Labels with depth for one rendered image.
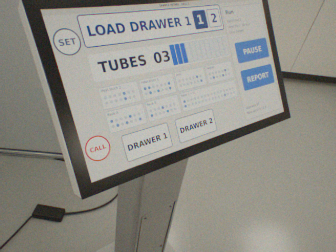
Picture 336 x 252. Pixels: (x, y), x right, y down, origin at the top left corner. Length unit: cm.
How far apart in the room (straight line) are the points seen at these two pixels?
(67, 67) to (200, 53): 26
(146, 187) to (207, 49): 37
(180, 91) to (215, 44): 13
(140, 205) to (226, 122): 35
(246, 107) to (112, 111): 31
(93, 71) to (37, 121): 127
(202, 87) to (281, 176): 154
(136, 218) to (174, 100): 44
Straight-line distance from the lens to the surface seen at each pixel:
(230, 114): 63
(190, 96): 57
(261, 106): 70
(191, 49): 59
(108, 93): 50
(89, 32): 51
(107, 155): 49
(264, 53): 73
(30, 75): 158
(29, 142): 187
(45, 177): 181
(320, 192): 213
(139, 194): 79
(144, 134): 52
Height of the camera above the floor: 136
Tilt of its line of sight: 39 degrees down
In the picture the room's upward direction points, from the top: 10 degrees clockwise
